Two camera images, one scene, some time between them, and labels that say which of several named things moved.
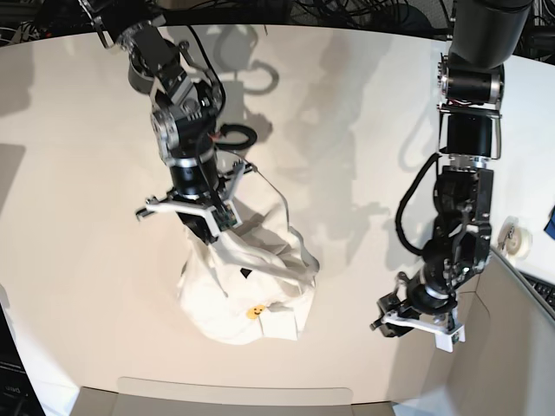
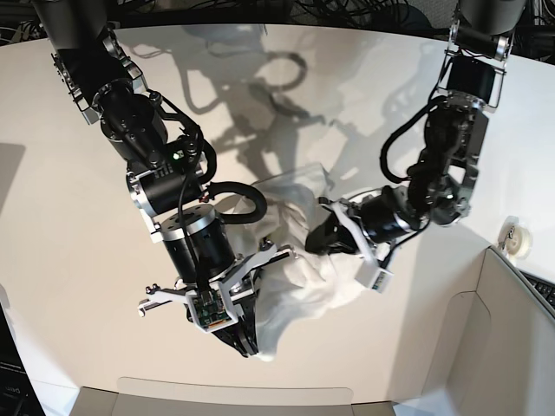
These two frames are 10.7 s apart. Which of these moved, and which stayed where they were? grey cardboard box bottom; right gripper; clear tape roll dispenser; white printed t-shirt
Moved: white printed t-shirt; right gripper
Stayed: grey cardboard box bottom; clear tape roll dispenser
